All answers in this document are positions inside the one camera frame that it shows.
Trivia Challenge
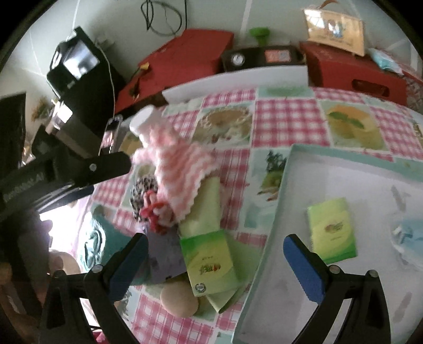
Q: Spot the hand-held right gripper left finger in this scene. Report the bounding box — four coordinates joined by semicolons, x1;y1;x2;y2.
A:
39;233;149;344

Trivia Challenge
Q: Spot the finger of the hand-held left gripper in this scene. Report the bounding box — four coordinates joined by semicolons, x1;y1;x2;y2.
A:
71;151;133;186
36;184;96;212

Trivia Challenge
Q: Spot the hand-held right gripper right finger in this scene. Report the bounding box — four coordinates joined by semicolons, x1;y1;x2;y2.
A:
283;234;392;344

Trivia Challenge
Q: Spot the purple cloth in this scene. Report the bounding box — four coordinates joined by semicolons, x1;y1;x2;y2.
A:
142;225;187;285

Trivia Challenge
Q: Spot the leopard print scrunchie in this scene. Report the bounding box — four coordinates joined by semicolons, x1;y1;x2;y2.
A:
130;175;159;220

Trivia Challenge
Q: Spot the green tissue packet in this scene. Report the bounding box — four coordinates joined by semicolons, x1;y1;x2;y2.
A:
307;198;357;264
180;230;240;296

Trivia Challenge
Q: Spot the red yarn hair tie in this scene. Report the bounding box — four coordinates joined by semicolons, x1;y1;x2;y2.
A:
139;192;169;235

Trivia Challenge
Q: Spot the pink white striped cloth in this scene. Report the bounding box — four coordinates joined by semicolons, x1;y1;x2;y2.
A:
132;124;220;220

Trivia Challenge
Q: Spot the pale green shallow box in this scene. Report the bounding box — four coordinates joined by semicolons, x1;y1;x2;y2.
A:
231;143;423;344

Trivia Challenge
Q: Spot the light green cloth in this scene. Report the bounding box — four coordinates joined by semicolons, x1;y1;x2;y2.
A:
178;177;255;313

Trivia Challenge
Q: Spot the smartphone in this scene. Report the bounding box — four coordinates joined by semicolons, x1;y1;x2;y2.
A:
99;116;123;156

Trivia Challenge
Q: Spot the white plastic bottle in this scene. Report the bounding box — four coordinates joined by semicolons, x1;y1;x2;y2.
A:
130;106;164;139

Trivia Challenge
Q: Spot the beige round sponge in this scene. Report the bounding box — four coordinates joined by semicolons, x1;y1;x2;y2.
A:
160;281;199;316

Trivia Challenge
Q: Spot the light blue face mask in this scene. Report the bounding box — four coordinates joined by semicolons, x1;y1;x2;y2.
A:
390;215;423;275

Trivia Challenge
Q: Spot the flat red cardboard box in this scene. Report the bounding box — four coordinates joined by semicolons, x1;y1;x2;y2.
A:
114;29;235;115

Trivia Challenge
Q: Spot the pink checked printed tablecloth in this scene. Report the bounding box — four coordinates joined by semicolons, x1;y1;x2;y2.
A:
79;84;423;344

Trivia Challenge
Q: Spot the white board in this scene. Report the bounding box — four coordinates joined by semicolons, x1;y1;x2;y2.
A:
162;64;309;105

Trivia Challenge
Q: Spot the black box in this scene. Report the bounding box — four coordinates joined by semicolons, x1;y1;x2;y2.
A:
221;46;306;71

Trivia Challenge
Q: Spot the green plastic item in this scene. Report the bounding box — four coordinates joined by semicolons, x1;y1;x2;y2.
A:
249;27;271;47

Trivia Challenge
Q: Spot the light blue packet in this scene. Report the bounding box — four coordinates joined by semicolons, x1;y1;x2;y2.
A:
368;48;404;73

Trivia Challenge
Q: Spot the white cable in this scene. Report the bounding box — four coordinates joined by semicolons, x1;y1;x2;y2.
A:
96;36;116;113

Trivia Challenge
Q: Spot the black cable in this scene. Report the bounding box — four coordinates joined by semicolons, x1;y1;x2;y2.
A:
140;0;186;36

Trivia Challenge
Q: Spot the red box with handle hole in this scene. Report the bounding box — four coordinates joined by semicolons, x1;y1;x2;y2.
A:
300;41;408;106

